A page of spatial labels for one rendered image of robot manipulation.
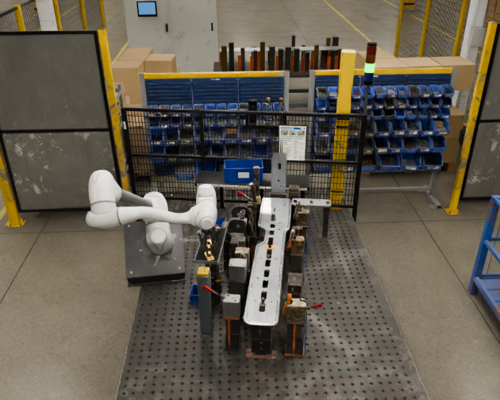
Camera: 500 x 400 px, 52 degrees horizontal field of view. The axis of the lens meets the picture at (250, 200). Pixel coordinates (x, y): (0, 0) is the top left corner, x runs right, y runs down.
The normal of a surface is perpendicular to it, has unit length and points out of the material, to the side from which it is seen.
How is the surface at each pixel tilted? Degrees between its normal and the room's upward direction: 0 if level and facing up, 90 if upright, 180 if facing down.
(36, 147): 89
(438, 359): 0
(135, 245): 44
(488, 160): 90
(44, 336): 0
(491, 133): 90
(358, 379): 0
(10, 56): 90
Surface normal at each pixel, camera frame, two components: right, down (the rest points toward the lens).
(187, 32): 0.04, 0.49
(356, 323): 0.00, -0.87
